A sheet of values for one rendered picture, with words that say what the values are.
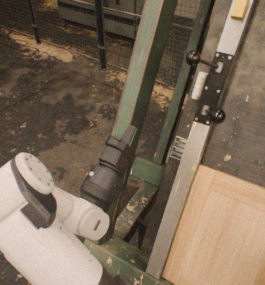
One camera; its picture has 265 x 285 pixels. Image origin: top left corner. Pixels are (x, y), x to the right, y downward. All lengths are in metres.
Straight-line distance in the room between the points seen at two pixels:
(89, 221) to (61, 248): 0.19
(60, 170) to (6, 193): 2.20
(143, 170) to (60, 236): 0.61
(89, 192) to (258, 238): 0.51
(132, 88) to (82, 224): 0.47
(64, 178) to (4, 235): 2.14
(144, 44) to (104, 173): 0.44
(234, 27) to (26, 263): 0.73
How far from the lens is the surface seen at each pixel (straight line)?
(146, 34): 0.92
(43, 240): 0.44
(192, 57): 0.75
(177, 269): 1.03
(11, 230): 0.44
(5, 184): 0.46
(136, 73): 0.92
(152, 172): 1.00
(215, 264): 0.98
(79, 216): 0.61
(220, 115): 0.72
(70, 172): 2.61
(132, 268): 1.06
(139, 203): 1.34
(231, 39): 0.86
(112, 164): 0.68
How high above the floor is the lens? 1.85
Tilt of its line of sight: 41 degrees down
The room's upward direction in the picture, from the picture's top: straight up
